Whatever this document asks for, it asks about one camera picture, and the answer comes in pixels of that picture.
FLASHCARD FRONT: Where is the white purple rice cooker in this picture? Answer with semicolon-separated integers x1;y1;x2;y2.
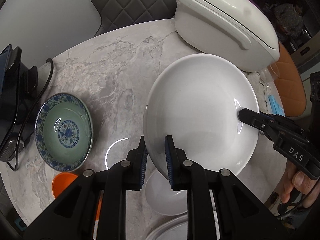
175;0;280;72

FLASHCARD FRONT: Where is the small white deep plate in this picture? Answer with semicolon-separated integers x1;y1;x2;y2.
143;54;259;176

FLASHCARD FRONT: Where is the orange plastic bowl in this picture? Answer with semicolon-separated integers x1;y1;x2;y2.
52;172;103;221

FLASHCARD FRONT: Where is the blue face mask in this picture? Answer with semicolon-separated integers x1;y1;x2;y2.
259;81;285;116

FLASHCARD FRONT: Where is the dark grey quilted chair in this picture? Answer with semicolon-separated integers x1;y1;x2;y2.
90;0;177;36

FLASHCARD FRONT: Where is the green blue patterned bowl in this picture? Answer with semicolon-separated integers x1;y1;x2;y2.
35;93;93;172

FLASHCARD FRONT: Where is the clear drinking glass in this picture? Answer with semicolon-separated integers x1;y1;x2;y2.
258;63;280;83

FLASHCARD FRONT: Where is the medium white deep plate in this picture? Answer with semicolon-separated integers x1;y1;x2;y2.
146;214;188;240

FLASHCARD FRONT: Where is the orange leather chair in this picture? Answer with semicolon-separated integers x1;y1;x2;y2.
270;42;306;118

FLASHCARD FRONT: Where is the person's right hand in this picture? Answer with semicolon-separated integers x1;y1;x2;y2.
279;160;319;208

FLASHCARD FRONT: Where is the black power cable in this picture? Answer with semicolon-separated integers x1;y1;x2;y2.
6;57;54;172

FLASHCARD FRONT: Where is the navy electric cooking pot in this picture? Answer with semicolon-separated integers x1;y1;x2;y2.
1;44;39;163

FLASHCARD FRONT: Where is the white bowl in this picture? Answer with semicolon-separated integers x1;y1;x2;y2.
145;169;187;216

